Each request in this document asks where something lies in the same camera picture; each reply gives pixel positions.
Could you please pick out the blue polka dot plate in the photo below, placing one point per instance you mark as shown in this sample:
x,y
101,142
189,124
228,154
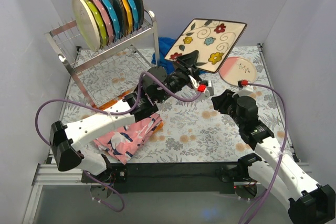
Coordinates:
x,y
113,17

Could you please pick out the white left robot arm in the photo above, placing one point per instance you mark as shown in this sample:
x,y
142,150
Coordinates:
x,y
154,86

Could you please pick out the pink cream round plate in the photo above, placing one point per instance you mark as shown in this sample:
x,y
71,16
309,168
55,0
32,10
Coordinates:
x,y
235,69

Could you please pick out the steel dish rack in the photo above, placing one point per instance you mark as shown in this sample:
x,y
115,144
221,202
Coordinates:
x,y
104,74

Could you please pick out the pink polka dot plate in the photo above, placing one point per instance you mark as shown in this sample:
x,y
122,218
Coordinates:
x,y
103,19

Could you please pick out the square floral plate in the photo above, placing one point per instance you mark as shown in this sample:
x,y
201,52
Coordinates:
x,y
213,39

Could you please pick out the pink patterned cloth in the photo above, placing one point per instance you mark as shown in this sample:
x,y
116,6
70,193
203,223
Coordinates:
x,y
123,143

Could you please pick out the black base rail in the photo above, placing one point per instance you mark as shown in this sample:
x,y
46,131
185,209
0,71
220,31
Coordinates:
x,y
176,177

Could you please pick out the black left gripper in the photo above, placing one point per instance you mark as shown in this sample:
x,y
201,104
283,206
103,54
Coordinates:
x,y
188,69

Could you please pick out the floral tablecloth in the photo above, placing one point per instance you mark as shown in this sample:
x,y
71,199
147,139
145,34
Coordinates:
x,y
195,132

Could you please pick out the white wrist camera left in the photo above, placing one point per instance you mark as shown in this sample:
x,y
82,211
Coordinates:
x,y
204,89

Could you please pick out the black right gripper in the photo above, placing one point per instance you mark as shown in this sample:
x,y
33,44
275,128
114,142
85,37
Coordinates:
x,y
219,102

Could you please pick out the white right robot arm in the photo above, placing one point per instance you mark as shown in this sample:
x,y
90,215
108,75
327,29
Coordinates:
x,y
305,200

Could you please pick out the dark teal round plate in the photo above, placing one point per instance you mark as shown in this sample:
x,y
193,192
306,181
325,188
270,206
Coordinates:
x,y
115,3

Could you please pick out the blue cloth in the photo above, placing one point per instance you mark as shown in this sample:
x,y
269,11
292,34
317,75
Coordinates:
x,y
165,44

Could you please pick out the yellow plate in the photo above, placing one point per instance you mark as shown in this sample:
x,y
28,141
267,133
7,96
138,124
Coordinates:
x,y
128,17

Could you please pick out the green polka dot plate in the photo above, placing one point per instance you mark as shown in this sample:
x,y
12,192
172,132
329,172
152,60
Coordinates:
x,y
100,23

